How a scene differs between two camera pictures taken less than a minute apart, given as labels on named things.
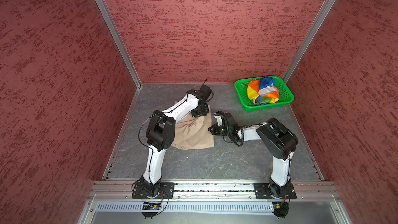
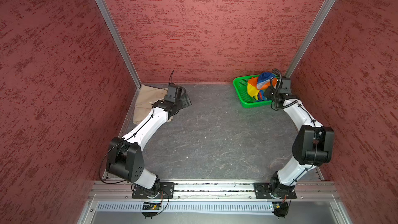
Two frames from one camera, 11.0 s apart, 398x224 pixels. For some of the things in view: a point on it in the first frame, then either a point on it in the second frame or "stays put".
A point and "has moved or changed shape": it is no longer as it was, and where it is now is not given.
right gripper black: x=215 y=132 -> x=267 y=93
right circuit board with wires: x=281 y=209 stays put
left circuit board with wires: x=151 y=206 stays put
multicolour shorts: x=263 y=91 has moved or changed shape
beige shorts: x=193 y=132 -> x=145 y=97
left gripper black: x=203 y=113 -> x=186 y=101
